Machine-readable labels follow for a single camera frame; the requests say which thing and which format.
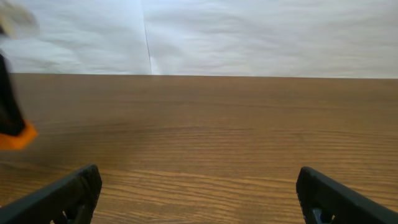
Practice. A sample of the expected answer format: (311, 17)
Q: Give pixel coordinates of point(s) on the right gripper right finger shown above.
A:
(335, 199)

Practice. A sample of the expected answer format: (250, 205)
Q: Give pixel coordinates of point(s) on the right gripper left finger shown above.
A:
(59, 199)

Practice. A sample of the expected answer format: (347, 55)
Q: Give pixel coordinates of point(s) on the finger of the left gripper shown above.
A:
(7, 109)

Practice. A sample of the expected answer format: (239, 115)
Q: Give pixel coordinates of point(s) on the orange cube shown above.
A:
(17, 141)

